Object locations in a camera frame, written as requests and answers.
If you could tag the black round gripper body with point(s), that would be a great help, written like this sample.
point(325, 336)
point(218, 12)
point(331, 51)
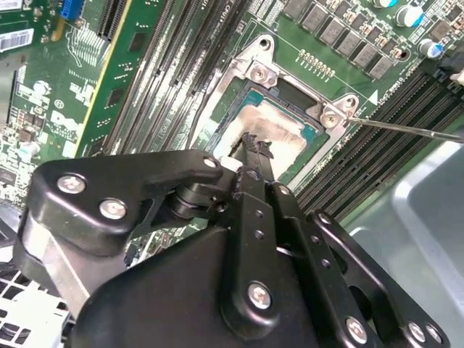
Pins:
point(163, 297)

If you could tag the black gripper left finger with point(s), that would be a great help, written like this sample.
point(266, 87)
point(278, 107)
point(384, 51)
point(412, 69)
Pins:
point(90, 188)

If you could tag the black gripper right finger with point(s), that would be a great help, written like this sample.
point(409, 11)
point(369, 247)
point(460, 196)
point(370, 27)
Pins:
point(366, 268)

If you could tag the silver square CPU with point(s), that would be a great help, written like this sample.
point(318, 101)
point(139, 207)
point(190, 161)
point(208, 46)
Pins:
point(286, 127)

